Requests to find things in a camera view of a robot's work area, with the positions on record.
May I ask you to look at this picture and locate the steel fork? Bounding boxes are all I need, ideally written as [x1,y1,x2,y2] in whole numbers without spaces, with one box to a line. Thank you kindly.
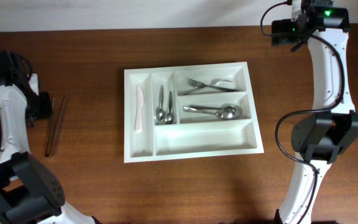
[187,78,238,92]
[183,78,233,95]

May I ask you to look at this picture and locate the large steel spoon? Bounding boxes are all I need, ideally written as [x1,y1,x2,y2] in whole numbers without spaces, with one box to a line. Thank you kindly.
[182,106,240,121]
[190,105,242,113]

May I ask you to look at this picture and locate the white plastic knife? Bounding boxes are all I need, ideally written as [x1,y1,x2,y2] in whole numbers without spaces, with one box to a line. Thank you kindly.
[134,85,144,132]

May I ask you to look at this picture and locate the small steel teaspoon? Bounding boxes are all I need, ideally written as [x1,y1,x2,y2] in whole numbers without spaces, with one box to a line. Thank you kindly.
[156,85,165,121]

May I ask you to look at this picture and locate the steel teaspoon wide handle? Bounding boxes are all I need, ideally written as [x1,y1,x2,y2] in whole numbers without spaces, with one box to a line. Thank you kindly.
[164,92,174,124]

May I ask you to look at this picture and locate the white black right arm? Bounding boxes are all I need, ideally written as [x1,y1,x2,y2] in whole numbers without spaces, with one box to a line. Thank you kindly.
[269,0,358,223]

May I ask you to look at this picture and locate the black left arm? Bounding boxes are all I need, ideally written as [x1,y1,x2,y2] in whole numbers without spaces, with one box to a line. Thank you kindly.
[0,50,99,224]

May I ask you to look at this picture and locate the steel kitchen tongs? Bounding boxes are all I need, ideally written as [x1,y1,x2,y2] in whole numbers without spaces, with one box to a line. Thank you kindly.
[44,95,67,159]

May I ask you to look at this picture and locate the white plastic cutlery tray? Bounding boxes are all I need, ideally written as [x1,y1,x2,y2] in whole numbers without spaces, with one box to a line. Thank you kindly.
[124,62,264,163]

